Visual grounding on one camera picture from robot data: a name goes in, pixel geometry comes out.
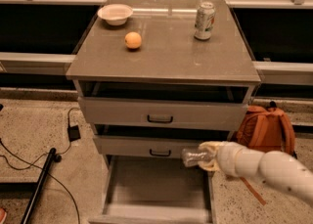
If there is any grey middle drawer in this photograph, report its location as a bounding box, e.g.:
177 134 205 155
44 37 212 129
94 125 231 158

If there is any clear plastic water bottle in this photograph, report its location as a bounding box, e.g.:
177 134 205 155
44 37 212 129
181 148 212 167

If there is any white green soda can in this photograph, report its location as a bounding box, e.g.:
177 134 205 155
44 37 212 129
194 2 215 40

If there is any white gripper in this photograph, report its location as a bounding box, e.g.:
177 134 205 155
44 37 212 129
198 141 249 177

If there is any black cable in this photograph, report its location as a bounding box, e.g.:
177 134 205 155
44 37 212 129
0 107 82 224

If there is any black pole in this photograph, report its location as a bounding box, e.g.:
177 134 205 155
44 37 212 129
21 148 57 224

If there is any white bowl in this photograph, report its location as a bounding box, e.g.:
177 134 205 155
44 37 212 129
97 4 133 26

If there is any black power adapter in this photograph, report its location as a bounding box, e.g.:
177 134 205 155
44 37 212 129
67 125 80 142

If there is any grey drawer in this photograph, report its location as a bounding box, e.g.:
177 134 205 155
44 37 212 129
94 125 231 158
88 157 215 224
78 82 248 131

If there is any orange backpack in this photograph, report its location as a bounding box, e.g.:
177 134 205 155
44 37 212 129
233 101 298 206

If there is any grey bottom drawer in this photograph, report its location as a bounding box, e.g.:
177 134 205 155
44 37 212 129
88 157 215 224

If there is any grey top drawer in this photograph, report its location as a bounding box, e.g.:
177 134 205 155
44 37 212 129
78 82 248 131

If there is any orange fruit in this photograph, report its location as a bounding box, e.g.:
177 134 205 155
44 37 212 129
124 32 142 49

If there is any grey drawer cabinet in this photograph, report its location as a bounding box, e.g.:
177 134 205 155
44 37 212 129
66 0 263 224

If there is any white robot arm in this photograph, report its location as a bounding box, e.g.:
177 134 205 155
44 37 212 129
198 141 313 206

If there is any red white shoe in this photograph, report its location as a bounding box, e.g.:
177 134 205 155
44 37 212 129
0 207 7 224

